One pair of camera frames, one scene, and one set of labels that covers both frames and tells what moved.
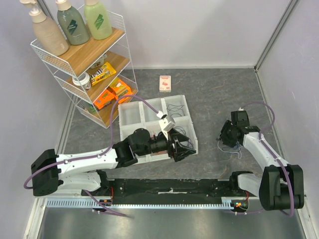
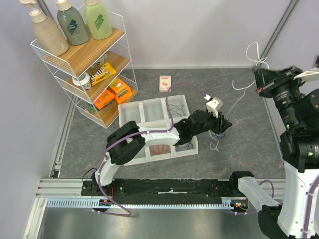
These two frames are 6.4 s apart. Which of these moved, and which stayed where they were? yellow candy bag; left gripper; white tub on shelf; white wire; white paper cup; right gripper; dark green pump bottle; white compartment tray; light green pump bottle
Moved: left gripper; right gripper; white wire
Stayed: white compartment tray; dark green pump bottle; yellow candy bag; white tub on shelf; light green pump bottle; white paper cup
